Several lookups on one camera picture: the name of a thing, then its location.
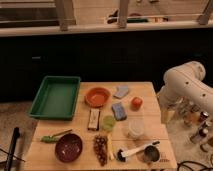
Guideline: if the small green cup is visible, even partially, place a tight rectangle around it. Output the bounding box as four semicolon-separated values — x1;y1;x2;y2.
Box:
102;116;116;132

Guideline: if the black tripod stand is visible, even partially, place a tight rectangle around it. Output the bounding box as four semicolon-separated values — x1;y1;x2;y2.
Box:
4;127;20;171

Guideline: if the blue sponge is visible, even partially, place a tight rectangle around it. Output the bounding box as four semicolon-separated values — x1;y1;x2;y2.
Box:
112;102;127;121

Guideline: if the green handled peeler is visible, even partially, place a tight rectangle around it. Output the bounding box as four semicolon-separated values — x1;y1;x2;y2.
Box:
40;130;71;143

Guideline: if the brown wooden block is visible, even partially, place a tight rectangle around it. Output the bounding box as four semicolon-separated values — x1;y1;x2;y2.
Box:
88;108;100;131

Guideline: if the metal measuring cup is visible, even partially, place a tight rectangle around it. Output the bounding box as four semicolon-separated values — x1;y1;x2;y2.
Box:
143;146;160;163

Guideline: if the brown grape bunch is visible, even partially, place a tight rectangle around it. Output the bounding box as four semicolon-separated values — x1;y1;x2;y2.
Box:
93;135;108;166

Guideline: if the orange bowl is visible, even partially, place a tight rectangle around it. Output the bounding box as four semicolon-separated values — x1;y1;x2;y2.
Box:
85;87;110;108

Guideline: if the black cable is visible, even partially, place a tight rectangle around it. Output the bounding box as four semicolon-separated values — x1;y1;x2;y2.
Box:
176;160;210;171

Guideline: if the dark red bowl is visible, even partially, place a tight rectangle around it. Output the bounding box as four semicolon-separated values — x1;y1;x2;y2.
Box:
55;133;83;163

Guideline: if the white handled brush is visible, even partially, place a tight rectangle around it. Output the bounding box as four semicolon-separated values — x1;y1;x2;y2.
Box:
116;140;161;163

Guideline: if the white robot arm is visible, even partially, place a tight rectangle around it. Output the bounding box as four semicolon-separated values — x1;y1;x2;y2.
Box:
157;61;213;143

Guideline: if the green plastic tray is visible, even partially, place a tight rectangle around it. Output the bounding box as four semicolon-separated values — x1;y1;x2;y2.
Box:
29;76;81;120

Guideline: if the yellow banana stick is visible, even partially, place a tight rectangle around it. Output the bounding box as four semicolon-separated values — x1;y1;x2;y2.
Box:
107;133;115;160

